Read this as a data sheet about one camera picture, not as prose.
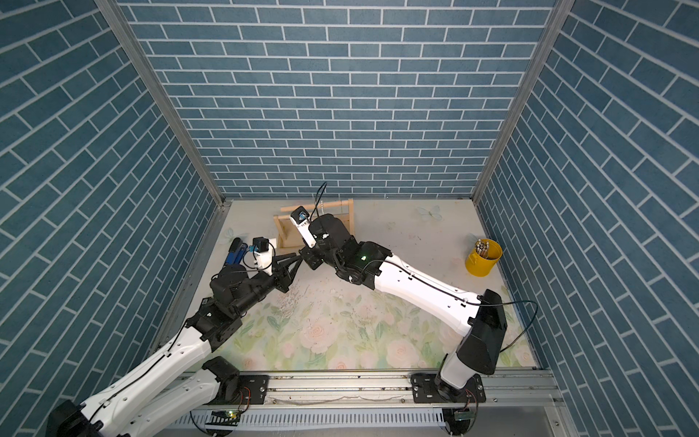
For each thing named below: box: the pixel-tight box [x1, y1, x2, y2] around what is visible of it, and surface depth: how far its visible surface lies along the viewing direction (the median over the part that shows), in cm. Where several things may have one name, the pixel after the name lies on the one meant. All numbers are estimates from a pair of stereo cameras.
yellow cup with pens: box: [465, 238, 503, 278], surface depth 93 cm
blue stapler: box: [223, 236, 249, 265], surface depth 101 cm
